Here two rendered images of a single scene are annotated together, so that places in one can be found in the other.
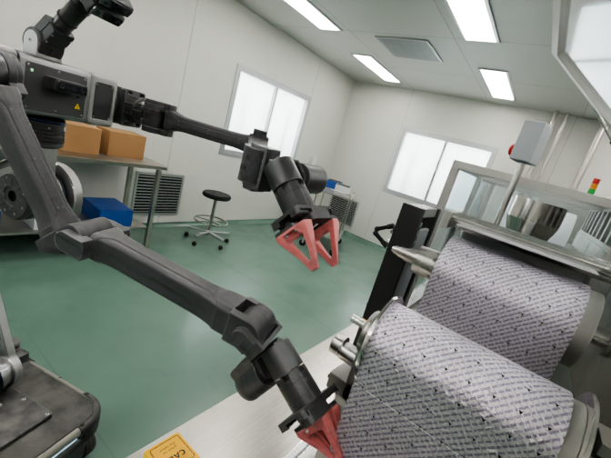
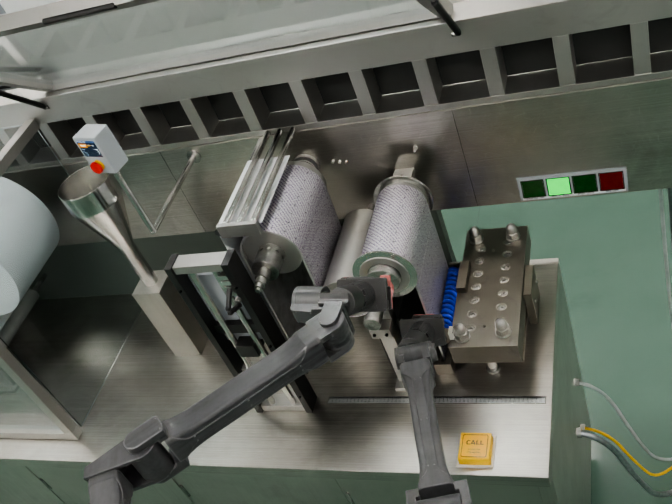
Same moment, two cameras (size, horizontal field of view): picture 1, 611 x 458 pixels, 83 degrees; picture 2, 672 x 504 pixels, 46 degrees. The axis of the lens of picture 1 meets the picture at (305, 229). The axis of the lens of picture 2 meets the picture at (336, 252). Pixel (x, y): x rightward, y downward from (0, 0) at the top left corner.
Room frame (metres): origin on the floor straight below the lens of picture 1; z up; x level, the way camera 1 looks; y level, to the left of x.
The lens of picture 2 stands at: (0.66, 1.14, 2.44)
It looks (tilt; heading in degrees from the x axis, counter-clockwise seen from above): 39 degrees down; 267
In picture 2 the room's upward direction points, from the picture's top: 24 degrees counter-clockwise
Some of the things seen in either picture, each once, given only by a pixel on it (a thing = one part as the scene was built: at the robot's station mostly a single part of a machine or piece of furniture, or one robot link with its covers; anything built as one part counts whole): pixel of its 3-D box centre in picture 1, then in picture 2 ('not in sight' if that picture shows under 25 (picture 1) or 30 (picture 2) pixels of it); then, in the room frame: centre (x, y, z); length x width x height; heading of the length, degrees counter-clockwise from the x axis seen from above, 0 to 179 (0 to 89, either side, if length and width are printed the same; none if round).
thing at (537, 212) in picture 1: (535, 211); (89, 190); (1.06, -0.64, 1.50); 0.14 x 0.14 x 0.06
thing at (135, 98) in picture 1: (139, 111); not in sight; (1.20, 0.65, 1.45); 0.09 x 0.08 x 0.12; 165
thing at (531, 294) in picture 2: not in sight; (532, 294); (0.18, -0.17, 0.97); 0.10 x 0.03 x 0.11; 58
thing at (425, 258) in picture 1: (430, 264); (268, 262); (0.73, -0.28, 1.34); 0.06 x 0.06 x 0.06; 58
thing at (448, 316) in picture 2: not in sight; (450, 298); (0.37, -0.23, 1.03); 0.21 x 0.04 x 0.03; 58
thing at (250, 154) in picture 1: (255, 154); (246, 390); (0.84, 0.16, 1.45); 0.43 x 0.06 x 0.11; 12
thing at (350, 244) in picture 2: not in sight; (356, 261); (0.54, -0.34, 1.18); 0.26 x 0.12 x 0.12; 58
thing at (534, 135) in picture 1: (527, 143); (98, 151); (0.95, -0.49, 1.66); 0.07 x 0.07 x 0.10; 45
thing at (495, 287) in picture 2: not in sight; (492, 291); (0.27, -0.21, 1.00); 0.40 x 0.16 x 0.06; 58
